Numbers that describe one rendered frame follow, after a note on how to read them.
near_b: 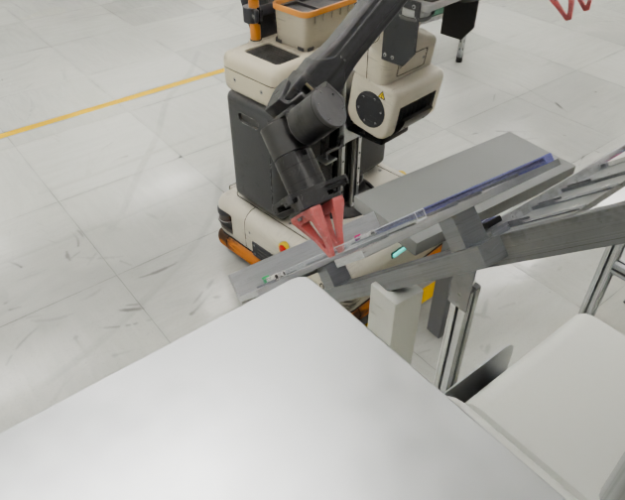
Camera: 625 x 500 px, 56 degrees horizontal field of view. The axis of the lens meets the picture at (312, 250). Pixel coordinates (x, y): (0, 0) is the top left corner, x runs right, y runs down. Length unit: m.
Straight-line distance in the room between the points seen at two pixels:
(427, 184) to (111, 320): 1.16
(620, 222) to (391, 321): 0.38
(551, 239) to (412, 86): 0.71
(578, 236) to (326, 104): 0.50
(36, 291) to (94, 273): 0.21
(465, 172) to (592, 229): 0.69
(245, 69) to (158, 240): 0.91
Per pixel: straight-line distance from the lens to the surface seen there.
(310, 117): 0.77
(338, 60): 0.88
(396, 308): 0.92
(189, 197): 2.62
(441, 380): 1.47
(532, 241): 1.12
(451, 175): 1.65
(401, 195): 1.55
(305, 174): 0.81
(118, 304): 2.18
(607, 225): 1.03
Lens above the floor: 1.47
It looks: 40 degrees down
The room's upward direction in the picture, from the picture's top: straight up
